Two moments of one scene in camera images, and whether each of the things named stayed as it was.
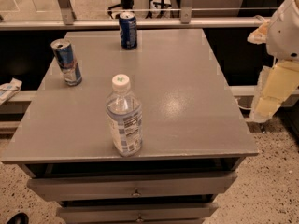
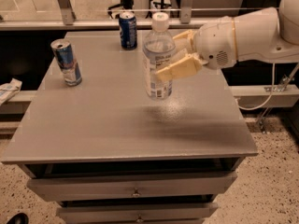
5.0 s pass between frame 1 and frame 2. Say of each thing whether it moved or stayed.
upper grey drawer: stayed
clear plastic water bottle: moved
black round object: stayed
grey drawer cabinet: stayed
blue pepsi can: stayed
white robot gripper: moved
